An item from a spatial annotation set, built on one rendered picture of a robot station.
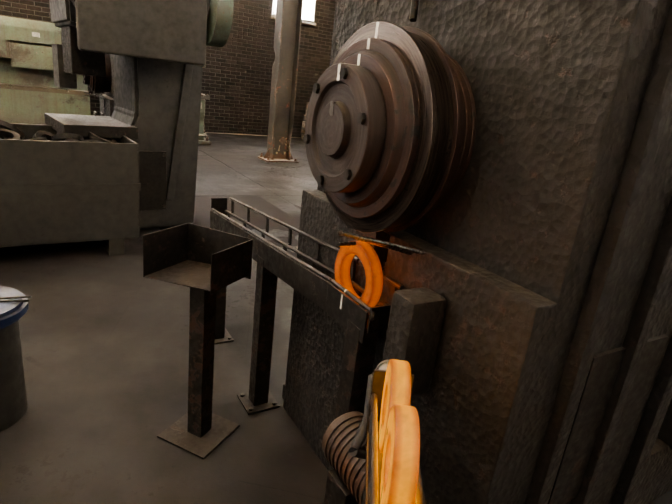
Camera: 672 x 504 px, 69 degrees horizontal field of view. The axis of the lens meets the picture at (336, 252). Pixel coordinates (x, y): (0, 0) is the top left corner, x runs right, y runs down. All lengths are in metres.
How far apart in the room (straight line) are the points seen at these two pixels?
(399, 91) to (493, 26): 0.23
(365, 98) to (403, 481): 0.70
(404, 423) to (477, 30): 0.81
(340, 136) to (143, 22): 2.67
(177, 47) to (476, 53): 2.78
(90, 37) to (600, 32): 3.02
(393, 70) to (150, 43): 2.71
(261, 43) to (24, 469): 10.68
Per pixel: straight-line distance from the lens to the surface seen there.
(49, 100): 10.07
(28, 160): 3.36
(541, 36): 1.05
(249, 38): 11.72
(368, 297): 1.21
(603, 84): 0.95
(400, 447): 0.67
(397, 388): 0.80
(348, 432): 1.09
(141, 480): 1.77
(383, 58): 1.10
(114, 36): 3.57
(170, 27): 3.68
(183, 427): 1.93
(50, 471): 1.86
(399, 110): 1.02
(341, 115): 1.08
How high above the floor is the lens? 1.20
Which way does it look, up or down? 18 degrees down
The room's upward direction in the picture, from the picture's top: 7 degrees clockwise
